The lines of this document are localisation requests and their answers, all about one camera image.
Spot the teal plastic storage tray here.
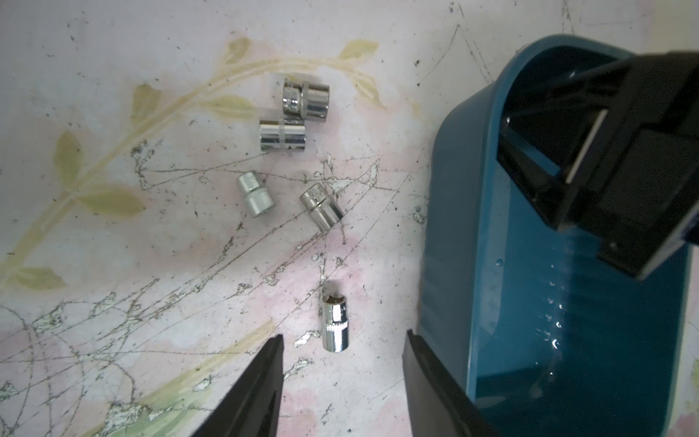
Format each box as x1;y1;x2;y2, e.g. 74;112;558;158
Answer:
417;35;698;436

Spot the chrome socket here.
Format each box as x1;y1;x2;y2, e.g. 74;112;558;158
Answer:
300;183;344;233
237;171;275;218
260;118;306;151
282;79;331;122

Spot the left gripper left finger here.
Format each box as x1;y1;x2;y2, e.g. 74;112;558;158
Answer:
194;335;284;437

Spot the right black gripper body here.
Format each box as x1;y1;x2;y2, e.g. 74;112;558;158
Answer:
498;52;698;280

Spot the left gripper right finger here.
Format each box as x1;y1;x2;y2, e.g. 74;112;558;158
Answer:
402;331;497;437

